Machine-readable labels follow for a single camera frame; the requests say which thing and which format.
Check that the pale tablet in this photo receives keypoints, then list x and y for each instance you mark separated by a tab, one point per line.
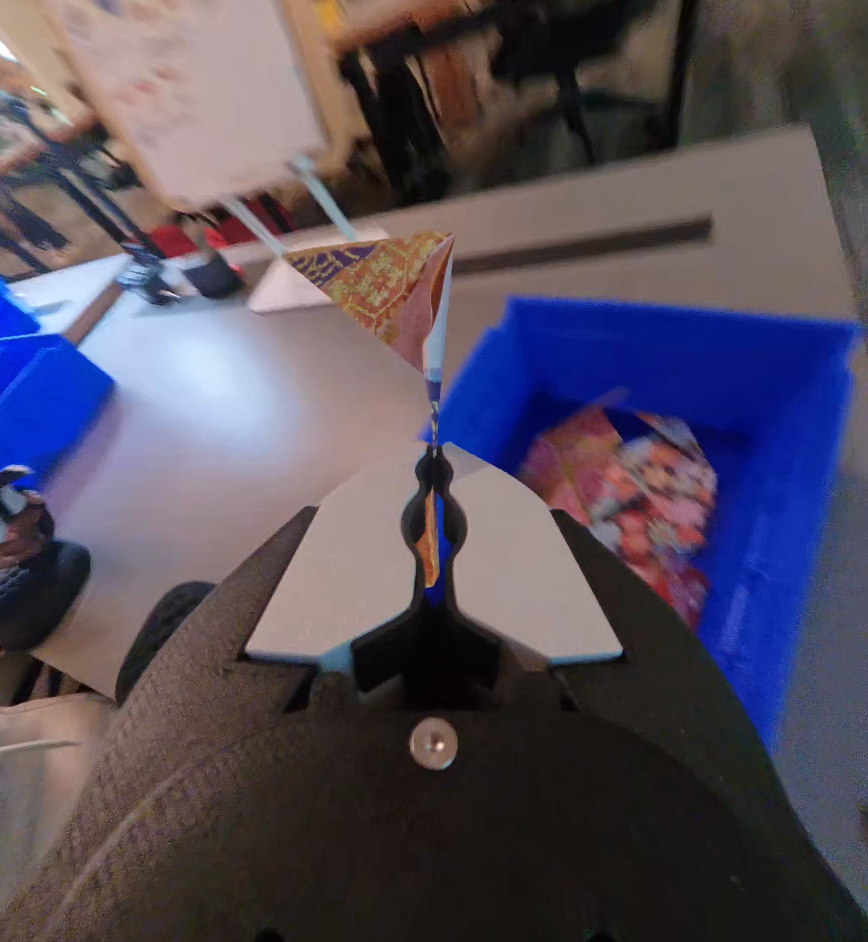
206	96

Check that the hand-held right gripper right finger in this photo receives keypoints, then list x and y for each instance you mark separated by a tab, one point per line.
529	574

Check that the gold purple origami paper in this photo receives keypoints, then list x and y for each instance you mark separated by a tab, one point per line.
382	294

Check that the pile of folded patterned papers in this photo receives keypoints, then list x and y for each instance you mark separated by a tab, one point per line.
625	500

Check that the small dark device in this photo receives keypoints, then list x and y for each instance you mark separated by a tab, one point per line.
147	279

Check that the black box charger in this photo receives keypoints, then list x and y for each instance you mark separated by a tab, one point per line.
215	276

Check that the white tablet stand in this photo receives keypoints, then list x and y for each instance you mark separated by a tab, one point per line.
294	291

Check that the person's left hand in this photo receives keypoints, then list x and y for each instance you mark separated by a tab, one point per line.
26	537

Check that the black office chair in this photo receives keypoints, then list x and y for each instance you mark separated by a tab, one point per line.
588	73

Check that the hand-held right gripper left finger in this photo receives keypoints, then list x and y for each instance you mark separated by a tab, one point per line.
346	574

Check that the blue plastic bin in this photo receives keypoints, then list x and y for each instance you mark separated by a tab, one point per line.
780	515
29	405

